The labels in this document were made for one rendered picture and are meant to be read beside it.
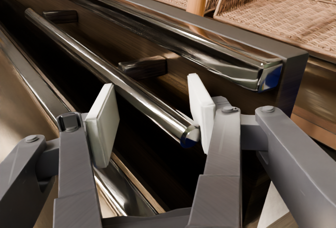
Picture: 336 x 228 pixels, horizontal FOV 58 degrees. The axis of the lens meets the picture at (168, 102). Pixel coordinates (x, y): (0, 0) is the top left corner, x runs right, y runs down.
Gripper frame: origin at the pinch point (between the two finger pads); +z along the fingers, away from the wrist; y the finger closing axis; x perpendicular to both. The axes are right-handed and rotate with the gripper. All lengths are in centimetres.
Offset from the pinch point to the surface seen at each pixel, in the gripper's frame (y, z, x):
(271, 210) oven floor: 15.3, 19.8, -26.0
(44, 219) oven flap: -8.9, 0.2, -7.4
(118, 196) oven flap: -3.0, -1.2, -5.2
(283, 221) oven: 9.7, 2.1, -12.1
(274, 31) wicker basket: 32, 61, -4
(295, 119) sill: 19.2, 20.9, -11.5
